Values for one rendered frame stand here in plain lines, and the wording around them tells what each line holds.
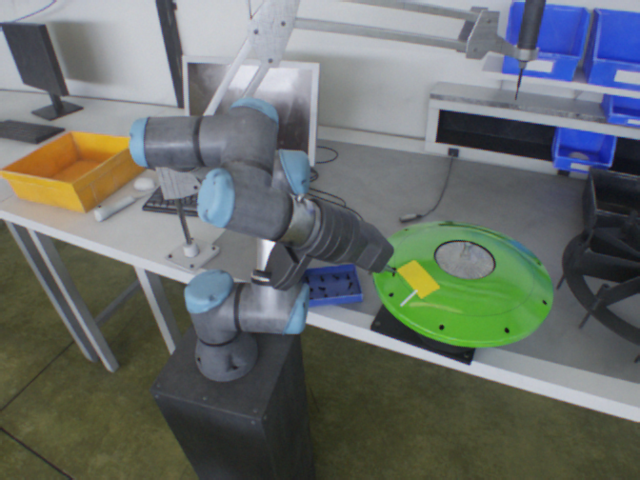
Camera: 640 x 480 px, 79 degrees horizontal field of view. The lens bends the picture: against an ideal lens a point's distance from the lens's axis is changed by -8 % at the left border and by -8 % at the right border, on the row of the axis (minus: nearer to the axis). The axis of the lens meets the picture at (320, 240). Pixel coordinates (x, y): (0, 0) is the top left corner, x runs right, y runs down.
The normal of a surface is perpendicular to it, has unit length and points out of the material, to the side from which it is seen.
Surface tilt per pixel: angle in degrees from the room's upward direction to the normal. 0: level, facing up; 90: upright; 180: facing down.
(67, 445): 0
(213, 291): 6
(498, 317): 23
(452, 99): 90
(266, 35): 90
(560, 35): 90
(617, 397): 0
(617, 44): 90
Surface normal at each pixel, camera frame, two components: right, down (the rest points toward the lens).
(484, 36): 0.09, 0.61
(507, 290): 0.10, -0.65
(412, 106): -0.40, 0.57
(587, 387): -0.04, -0.79
